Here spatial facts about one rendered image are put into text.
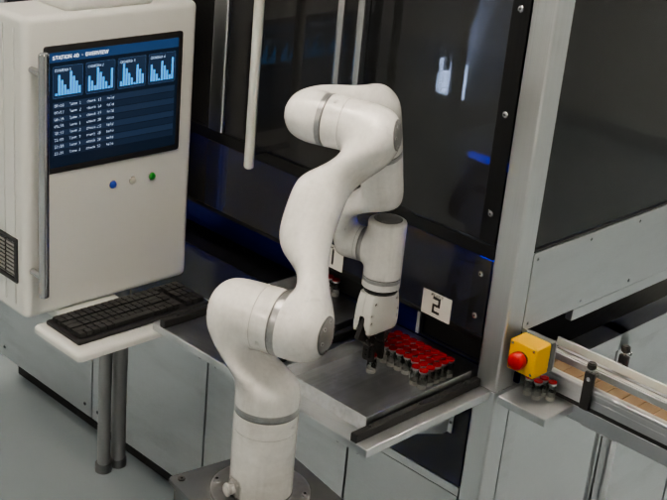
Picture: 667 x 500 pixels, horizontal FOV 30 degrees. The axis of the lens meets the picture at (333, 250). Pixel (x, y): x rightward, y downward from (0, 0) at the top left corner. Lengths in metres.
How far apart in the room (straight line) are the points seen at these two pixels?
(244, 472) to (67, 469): 1.76
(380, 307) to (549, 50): 0.66
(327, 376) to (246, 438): 0.53
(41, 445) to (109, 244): 1.12
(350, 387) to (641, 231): 0.83
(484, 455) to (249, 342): 0.85
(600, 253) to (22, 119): 1.37
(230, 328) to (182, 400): 1.49
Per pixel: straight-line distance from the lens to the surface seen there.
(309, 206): 2.21
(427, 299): 2.84
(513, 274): 2.67
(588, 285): 2.95
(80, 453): 4.11
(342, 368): 2.81
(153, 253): 3.30
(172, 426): 3.75
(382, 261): 2.64
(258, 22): 2.99
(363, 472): 3.17
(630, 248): 3.06
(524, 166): 2.59
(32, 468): 4.04
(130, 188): 3.19
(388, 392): 2.73
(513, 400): 2.78
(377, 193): 2.53
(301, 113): 2.29
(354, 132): 2.24
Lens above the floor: 2.20
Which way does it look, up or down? 23 degrees down
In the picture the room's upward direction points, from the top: 6 degrees clockwise
